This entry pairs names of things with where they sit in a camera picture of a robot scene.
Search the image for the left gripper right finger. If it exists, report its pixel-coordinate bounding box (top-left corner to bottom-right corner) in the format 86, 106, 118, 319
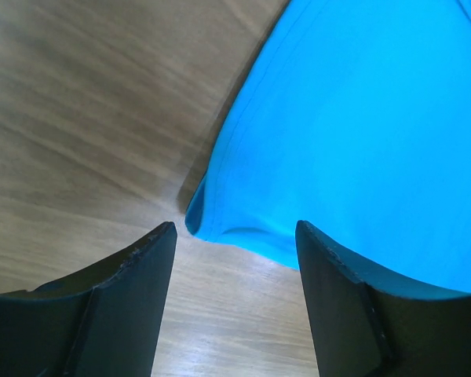
295, 221, 471, 376

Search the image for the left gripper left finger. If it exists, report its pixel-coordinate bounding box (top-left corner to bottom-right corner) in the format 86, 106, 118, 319
0, 221, 177, 376

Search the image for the teal t shirt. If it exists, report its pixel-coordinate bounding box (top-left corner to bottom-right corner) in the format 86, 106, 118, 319
185, 1, 471, 293

